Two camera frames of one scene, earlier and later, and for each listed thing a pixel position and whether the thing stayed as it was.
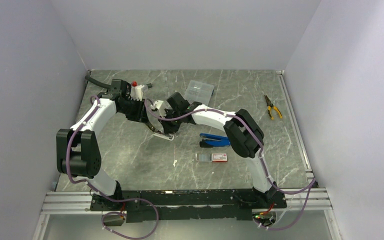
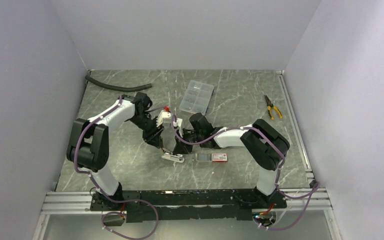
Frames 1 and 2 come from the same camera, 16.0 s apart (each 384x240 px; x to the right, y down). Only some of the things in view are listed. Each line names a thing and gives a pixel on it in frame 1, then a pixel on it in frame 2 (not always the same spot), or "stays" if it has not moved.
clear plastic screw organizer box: x=199 y=92 stays
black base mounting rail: x=222 y=205 stays
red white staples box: x=211 y=157 stays
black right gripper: x=168 y=128 → x=181 y=147
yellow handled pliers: x=270 y=105 stays
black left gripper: x=141 y=115 → x=152 y=137
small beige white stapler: x=165 y=136 → x=167 y=154
